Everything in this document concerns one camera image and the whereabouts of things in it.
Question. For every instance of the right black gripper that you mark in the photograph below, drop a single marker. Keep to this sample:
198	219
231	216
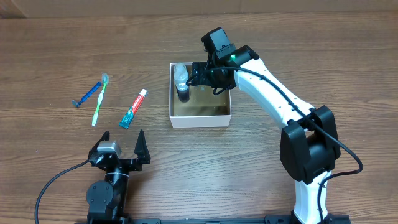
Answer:
205	79

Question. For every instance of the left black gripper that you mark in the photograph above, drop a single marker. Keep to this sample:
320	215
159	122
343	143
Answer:
143	155

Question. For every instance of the red green toothpaste tube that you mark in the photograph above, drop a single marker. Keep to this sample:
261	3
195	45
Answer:
129	116

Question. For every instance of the clear pump soap bottle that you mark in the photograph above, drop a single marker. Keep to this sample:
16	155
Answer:
180	79

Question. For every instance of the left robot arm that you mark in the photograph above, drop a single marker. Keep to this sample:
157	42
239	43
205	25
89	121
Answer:
107	198

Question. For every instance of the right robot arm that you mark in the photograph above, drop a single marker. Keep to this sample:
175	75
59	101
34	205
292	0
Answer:
309	142

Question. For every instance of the white cardboard box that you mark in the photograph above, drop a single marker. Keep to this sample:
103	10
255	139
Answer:
202	110

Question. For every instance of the blue disposable razor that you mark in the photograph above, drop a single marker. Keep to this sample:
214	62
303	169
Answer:
86	96

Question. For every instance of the green white toothbrush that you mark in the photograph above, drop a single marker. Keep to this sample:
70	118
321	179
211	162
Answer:
105	81

